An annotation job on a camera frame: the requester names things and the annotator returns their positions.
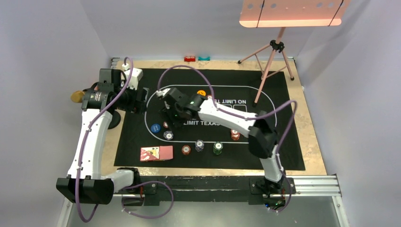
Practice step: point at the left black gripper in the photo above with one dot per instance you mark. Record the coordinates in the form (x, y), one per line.
(136, 105)

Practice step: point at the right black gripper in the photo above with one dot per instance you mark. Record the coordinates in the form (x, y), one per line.
(167, 112)

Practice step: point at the single blue poker chip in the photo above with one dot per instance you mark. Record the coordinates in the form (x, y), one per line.
(168, 135)

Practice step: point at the blue small blind button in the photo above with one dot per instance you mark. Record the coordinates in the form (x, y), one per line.
(155, 128)

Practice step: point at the red poker chip stack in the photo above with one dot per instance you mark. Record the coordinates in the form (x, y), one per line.
(186, 149)

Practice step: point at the blue poker chip stack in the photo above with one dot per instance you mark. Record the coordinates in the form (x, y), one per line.
(199, 145)

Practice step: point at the orange big blind button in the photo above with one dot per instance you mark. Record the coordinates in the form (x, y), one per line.
(201, 92)

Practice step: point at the small red chip stack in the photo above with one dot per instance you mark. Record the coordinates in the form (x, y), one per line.
(235, 135)

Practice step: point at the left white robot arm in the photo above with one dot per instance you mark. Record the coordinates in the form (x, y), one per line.
(116, 89)

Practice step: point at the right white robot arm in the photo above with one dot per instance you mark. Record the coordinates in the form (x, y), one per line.
(262, 137)

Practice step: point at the black round microphone base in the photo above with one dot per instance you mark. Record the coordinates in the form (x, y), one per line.
(116, 119)

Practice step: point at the black poker table mat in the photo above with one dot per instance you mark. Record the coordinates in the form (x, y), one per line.
(234, 88)

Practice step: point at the red playing card box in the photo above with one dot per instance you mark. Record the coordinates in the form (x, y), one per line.
(159, 153)

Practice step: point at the green poker chip stack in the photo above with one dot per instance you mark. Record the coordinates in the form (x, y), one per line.
(217, 148)

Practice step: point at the red toy block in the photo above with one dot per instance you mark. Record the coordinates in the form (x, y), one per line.
(189, 58)

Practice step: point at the gold microphone head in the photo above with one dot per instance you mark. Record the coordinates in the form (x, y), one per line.
(76, 96)

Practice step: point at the teal toy block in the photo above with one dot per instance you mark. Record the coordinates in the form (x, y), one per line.
(204, 58)

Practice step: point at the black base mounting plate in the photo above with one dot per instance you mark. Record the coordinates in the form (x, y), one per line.
(250, 189)

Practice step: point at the pink tripod stand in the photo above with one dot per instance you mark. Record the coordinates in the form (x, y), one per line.
(277, 46)

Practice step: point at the pink perforated panel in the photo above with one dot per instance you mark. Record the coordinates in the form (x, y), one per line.
(292, 13)

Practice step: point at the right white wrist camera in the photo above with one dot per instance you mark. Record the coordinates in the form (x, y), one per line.
(161, 93)

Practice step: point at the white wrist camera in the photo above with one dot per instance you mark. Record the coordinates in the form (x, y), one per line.
(136, 76)
(161, 93)

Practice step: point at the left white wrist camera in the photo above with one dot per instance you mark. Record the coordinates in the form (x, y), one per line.
(136, 76)

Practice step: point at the aluminium rail frame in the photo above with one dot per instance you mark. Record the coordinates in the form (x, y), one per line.
(317, 203)

